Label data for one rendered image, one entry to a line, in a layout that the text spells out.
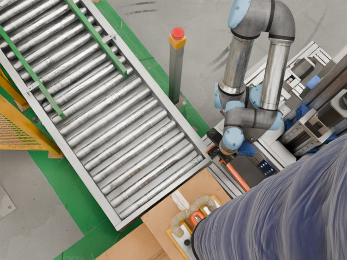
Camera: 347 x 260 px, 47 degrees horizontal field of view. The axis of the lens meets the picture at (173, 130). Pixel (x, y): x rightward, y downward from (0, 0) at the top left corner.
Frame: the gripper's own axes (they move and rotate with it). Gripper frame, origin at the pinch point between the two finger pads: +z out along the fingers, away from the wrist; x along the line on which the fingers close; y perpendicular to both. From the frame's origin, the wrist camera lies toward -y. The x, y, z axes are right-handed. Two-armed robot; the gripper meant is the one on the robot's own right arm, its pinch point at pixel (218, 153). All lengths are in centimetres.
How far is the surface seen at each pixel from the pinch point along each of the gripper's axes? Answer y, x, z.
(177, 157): -18, -8, 53
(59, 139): -68, -57, 48
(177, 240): 19.2, -38.6, 11.0
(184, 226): 16.1, -31.9, 11.4
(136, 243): 7, -56, 54
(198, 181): 3.7, -13.5, 13.4
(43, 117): -85, -57, 48
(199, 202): 12.1, -20.8, 4.2
